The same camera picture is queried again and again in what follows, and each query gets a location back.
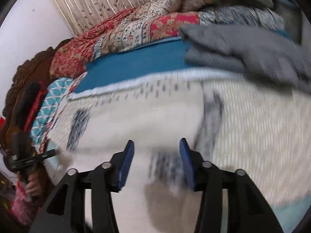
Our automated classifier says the person left hand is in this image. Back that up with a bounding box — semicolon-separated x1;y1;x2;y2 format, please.
26;170;44;197

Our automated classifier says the red patchwork quilt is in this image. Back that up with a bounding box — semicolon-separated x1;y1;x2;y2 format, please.
50;1;285;78

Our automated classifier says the white navy patterned fleece garment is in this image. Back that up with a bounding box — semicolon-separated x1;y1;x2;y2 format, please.
48;79;223;232

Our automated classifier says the dark grey padded jacket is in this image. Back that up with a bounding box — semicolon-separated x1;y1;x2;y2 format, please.
180;24;310;93

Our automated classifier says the patterned teal beige bedsheet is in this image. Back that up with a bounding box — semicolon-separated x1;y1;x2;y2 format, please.
45;40;310;232

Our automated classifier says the carved dark wooden headboard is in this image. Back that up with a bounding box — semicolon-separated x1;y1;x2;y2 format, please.
1;39;70;149

